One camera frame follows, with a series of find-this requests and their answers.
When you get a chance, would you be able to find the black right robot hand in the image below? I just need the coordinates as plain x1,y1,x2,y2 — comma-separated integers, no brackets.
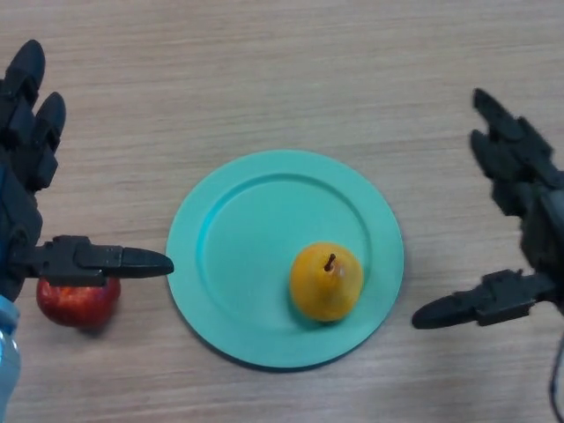
412,87,564,330

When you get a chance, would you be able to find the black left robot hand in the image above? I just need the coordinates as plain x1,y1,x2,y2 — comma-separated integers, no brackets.
0,39,174,303

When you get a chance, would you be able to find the yellow pear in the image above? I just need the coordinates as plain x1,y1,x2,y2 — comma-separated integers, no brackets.
289,241,365,323

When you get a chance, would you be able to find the green round plate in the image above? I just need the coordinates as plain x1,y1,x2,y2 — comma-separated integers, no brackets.
166,149,404,369

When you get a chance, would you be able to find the red apple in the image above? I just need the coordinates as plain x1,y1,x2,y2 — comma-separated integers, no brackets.
35,275,122,328

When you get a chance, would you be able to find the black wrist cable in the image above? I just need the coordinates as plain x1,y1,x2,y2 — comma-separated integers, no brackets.
545,334,564,415

